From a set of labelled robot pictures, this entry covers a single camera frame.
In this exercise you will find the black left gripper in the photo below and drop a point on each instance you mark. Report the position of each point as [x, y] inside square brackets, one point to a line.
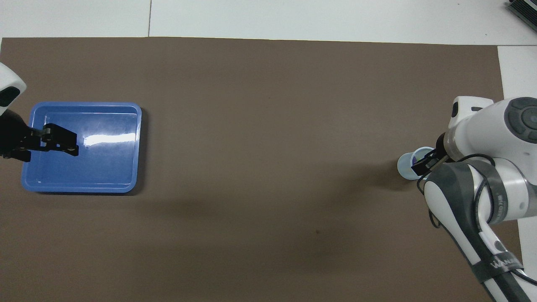
[14, 136]

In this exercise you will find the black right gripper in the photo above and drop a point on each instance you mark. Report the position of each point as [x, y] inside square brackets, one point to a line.
[441, 147]

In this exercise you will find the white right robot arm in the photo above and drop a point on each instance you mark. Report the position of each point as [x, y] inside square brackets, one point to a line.
[486, 188]

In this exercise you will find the translucent plastic cup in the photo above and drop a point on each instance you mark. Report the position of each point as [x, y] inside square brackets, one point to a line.
[405, 165]

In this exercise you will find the blue plastic tray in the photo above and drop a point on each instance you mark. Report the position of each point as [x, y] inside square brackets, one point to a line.
[100, 167]

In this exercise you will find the brown table mat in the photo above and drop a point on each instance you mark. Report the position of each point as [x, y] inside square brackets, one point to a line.
[268, 126]

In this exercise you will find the grey ribbed device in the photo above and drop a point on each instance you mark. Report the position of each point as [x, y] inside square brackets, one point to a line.
[526, 10]

